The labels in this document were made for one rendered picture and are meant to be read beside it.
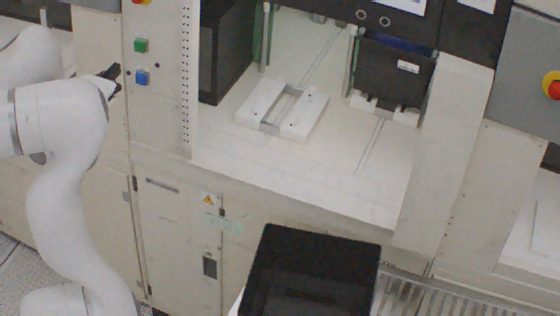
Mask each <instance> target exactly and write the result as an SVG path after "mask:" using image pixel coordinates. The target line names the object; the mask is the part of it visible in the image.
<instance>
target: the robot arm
mask: <svg viewBox="0 0 560 316"><path fill-rule="evenodd" d="M61 54H62V51H61V48H60V43H59V41H58V38H57V37H56V34H55V33H54V32H53V31H52V30H50V28H47V27H46V26H44V25H43V26H41V25H37V24H35V25H33V26H29V27H27V28H25V29H24V30H23V31H22V32H21V33H20V34H19V35H18V36H17V39H16V41H15V43H14V46H13V50H12V55H11V58H10V59H9V61H8V62H7V63H6V64H5V65H4V66H3V67H1V68H0V159H6V158H12V157H17V156H22V155H28V157H29V158H30V159H31V161H33V162H34V164H36V165H38V166H39V167H42V168H43V169H42V170H41V171H40V172H39V174H38V175H37V176H36V177H35V179H34V180H33V181H32V184H31V185H30V186H29V189H28V191H27V194H26V204H25V207H26V215H27V219H28V223H29V227H30V230H31V233H32V236H33V239H34V242H35V245H36V247H37V250H38V252H39V254H40V255H41V257H42V258H43V259H44V261H45V262H46V264H47V265H48V266H50V267H51V269H52V270H54V271H56V272H57V273H58V274H60V275H62V276H64V277H66V278H68V279H69V280H71V281H73V282H75V283H74V284H73V283H70V284H66V285H64V284H62V285H58V286H55V285H54V286H50V287H47V286H46V287H43V288H41V289H40V288H38V289H37V290H33V291H31V292H30V293H27V294H26V296H24V298H23V299H22V301H21V304H20V306H19V311H18V312H19V313H18V316H141V309H140V305H139V301H138V300H137V299H136V297H135V294H134V292H132V290H131V288H130V287H129V286H128V284H127V283H126V282H125V281H124V280H123V279H122V278H121V277H120V276H119V275H118V273H117V272H116V271H115V270H114V269H113V268H112V267H111V266H110V265H109V264H108V263H107V262H106V261H105V260H104V259H103V258H102V257H101V256H100V255H99V253H98V252H97V250H96V248H95V245H94V243H93V241H92V238H91V235H90V233H89V230H88V227H87V222H86V217H85V212H84V207H83V202H82V196H81V185H82V182H83V180H84V176H85V175H86V173H87V171H89V170H90V169H91V168H92V167H93V166H94V165H95V164H96V163H97V160H98V156H99V152H100V150H101V148H102V146H103V144H104V142H105V140H106V137H107V134H108V130H109V123H110V121H109V119H110V116H109V110H108V109H109V108H110V107H111V106H112V105H113V104H114V103H115V102H116V101H117V99H118V96H114V95H116V94H118V92H119V91H121V90H122V84H121V83H120V84H119V83H116V82H115V81H116V79H117V77H118V76H119V75H120V74H121V64H120V63H117V62H114V63H113V64H112V65H111V66H110V67H109V68H108V69H107V70H106V71H102V72H101V73H99V74H95V75H91V74H86V75H84V76H82V77H81V78H67V79H65V76H64V73H65V71H64V67H63V59H62V55H61Z"/></svg>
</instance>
